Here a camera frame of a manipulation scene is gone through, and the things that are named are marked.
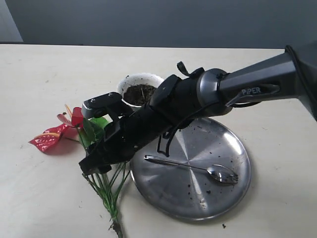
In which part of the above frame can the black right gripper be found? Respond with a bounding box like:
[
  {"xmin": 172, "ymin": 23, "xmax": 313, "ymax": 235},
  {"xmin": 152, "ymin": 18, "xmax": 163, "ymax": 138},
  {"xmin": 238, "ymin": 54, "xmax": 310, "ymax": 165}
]
[{"xmin": 79, "ymin": 74, "xmax": 198, "ymax": 176}]

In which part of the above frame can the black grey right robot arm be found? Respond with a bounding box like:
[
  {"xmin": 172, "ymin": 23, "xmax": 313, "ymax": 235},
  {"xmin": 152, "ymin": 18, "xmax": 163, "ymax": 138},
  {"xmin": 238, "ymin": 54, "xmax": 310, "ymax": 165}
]
[{"xmin": 79, "ymin": 42, "xmax": 317, "ymax": 175}]

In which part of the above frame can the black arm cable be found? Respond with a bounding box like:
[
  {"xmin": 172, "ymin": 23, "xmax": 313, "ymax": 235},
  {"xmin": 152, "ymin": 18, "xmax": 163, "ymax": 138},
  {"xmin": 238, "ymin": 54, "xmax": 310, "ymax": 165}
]
[{"xmin": 157, "ymin": 44, "xmax": 317, "ymax": 158}]

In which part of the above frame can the red artificial anthurium plant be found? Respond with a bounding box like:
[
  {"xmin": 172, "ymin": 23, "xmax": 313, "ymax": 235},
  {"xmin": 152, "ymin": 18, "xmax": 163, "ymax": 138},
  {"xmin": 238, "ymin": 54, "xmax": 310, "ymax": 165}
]
[{"xmin": 29, "ymin": 105, "xmax": 130, "ymax": 238}]

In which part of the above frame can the metal spoon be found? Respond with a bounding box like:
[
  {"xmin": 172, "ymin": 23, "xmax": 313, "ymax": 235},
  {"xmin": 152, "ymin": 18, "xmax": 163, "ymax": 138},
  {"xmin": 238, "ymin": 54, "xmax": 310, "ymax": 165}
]
[{"xmin": 144, "ymin": 155, "xmax": 239, "ymax": 184}]

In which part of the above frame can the round stainless steel plate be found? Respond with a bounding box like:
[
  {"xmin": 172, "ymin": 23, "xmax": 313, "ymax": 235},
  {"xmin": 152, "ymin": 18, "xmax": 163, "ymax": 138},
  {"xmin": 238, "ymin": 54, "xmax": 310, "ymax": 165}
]
[{"xmin": 130, "ymin": 118, "xmax": 251, "ymax": 221}]

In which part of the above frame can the white scalloped flower pot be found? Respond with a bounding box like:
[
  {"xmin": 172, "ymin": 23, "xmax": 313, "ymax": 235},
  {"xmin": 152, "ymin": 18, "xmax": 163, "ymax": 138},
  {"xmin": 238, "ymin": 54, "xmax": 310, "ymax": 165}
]
[{"xmin": 117, "ymin": 72, "xmax": 164, "ymax": 111}]

